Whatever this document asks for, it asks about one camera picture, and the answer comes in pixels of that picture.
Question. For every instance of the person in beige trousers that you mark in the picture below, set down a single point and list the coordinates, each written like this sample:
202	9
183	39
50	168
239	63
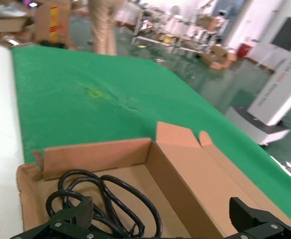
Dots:
103	27

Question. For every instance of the tall cardboard box yellow label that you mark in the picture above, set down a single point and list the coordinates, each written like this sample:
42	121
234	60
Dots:
53	22

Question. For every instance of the flat cardboard box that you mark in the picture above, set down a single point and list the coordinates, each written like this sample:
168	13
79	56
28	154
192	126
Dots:
210	61

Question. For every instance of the shallow cardboard box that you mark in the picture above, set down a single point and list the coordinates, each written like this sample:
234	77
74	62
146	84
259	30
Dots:
6	25

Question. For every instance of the green table cloth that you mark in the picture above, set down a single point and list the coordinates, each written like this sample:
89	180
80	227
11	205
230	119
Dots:
85	119

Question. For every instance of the open brown cardboard box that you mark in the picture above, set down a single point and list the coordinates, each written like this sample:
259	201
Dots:
185	174

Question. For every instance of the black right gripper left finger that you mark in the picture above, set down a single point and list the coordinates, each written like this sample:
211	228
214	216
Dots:
70	221

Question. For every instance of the red bin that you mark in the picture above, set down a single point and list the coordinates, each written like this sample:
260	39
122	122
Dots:
245	50

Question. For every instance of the metal shelving rack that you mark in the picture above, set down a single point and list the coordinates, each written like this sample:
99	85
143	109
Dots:
147	39

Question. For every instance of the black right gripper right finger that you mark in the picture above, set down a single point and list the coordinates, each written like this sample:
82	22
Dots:
254	222

